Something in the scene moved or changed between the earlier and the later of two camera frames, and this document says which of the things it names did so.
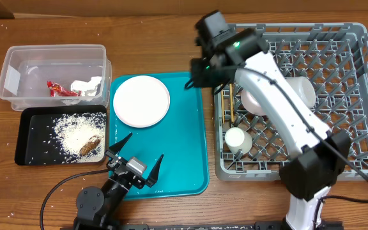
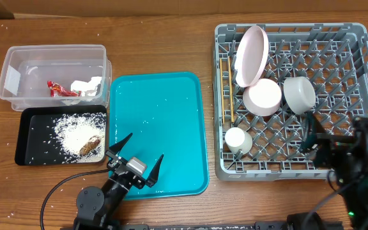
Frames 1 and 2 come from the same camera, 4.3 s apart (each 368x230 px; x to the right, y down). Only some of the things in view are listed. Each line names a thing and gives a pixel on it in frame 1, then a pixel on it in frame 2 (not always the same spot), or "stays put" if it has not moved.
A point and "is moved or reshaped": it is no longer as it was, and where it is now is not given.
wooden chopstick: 222,106 stays put
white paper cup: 236,138 stays put
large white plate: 141,101 is moved or reshaped
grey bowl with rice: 305,88 stays put
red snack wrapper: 56,91 stays put
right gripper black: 202,79 to 314,130
